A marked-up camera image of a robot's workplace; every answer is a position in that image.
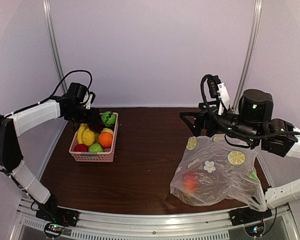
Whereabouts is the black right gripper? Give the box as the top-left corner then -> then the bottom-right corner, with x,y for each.
180,99 -> 260,145

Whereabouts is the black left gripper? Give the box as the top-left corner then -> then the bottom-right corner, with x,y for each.
67,104 -> 100,125

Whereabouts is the yellow banana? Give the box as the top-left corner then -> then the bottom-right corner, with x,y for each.
77,123 -> 88,144

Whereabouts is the clear plastic bag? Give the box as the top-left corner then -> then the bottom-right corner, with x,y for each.
170,134 -> 267,212

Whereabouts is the red orange mango fruit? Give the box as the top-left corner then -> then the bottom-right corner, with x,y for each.
184,173 -> 197,193

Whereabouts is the dark red fruit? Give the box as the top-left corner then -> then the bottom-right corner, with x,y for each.
89,123 -> 104,133

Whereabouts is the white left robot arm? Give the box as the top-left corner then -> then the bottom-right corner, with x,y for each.
0,82 -> 101,222

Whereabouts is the red bumpy fruit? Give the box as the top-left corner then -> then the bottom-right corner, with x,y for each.
74,143 -> 89,152

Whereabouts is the green bumpy fruit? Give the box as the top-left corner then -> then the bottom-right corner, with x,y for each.
88,143 -> 104,153
94,132 -> 100,143

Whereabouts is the pale yellow bumpy fruit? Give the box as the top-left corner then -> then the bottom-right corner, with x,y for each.
101,127 -> 114,135

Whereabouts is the green bumpy fruit front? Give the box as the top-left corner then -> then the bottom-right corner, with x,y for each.
88,143 -> 104,153

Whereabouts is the pink perforated plastic basket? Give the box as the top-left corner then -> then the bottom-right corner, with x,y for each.
69,112 -> 119,163

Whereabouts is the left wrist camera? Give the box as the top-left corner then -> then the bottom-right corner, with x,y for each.
82,91 -> 96,110

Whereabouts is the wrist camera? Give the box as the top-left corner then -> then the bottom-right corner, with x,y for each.
82,91 -> 96,110
207,74 -> 231,116

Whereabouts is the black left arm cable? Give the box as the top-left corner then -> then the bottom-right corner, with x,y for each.
0,70 -> 93,171

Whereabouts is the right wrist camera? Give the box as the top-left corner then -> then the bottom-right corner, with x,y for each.
207,74 -> 231,116

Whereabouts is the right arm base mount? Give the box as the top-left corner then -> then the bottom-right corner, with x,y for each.
228,207 -> 273,239

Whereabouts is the aluminium corner post left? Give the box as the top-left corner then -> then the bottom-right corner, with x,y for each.
42,0 -> 68,94

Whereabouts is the aluminium corner post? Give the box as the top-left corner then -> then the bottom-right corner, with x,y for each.
42,0 -> 68,94
232,0 -> 263,112

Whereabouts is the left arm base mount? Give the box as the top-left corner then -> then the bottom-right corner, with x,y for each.
35,207 -> 79,239

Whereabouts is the aluminium corner post right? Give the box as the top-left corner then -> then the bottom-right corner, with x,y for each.
232,0 -> 263,112

